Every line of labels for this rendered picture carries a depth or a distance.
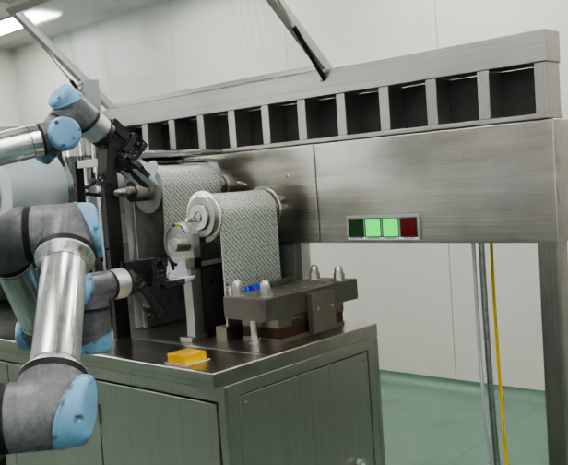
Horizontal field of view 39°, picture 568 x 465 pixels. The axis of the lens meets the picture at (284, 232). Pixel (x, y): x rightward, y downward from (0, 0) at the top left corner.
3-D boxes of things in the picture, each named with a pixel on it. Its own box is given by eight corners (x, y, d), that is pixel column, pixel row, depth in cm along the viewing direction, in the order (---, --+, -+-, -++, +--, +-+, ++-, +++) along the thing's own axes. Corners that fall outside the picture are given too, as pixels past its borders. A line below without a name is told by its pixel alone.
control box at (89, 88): (75, 112, 265) (72, 81, 264) (94, 112, 269) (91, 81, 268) (81, 110, 259) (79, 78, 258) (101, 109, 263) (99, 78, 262)
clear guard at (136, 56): (15, 10, 280) (16, 9, 280) (112, 107, 310) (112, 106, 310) (221, -67, 209) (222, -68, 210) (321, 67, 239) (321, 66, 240)
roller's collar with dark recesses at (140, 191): (125, 202, 242) (124, 181, 241) (141, 201, 246) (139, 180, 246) (138, 201, 237) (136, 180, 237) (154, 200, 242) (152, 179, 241)
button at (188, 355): (167, 363, 201) (166, 352, 201) (188, 356, 206) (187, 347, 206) (185, 365, 196) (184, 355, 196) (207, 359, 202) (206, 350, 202)
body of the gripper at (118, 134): (150, 146, 211) (119, 116, 204) (136, 172, 208) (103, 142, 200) (132, 149, 216) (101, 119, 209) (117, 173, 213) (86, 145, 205)
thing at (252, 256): (224, 297, 225) (219, 232, 224) (280, 285, 243) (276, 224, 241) (226, 297, 225) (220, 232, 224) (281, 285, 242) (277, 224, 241)
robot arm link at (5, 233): (-41, 244, 152) (19, 364, 191) (19, 240, 153) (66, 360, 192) (-33, 197, 158) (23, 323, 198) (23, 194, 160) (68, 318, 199)
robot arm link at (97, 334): (69, 351, 196) (65, 306, 196) (115, 347, 198) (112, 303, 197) (64, 358, 189) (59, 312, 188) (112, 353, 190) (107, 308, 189)
